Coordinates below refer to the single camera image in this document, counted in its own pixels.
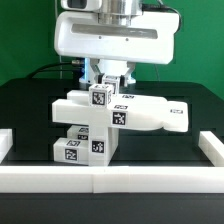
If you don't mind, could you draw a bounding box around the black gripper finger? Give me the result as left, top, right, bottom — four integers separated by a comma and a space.
90, 59, 103, 84
121, 62, 136, 87

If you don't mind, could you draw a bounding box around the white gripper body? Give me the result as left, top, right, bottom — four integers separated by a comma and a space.
54, 11, 179, 64

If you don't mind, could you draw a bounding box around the white tagged cube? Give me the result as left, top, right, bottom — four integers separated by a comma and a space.
89, 84, 113, 108

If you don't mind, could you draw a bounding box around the white chair back frame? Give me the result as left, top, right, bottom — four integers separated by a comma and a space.
52, 90, 189, 132

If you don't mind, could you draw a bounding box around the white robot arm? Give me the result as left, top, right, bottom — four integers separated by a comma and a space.
54, 0, 182, 84

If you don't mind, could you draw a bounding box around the white block left edge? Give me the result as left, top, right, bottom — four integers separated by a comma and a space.
0, 129, 13, 163

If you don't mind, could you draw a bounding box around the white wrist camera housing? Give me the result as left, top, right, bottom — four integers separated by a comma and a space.
61, 0, 102, 11

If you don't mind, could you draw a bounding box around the black cable on table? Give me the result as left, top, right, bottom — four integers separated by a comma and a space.
25, 60, 84, 80

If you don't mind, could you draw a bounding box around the white thin cable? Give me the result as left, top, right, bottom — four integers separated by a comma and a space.
54, 0, 64, 80

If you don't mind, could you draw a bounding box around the white obstacle wall bar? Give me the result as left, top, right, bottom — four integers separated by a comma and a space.
198, 131, 224, 167

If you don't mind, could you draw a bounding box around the white front rail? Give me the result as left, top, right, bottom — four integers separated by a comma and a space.
0, 166, 224, 193

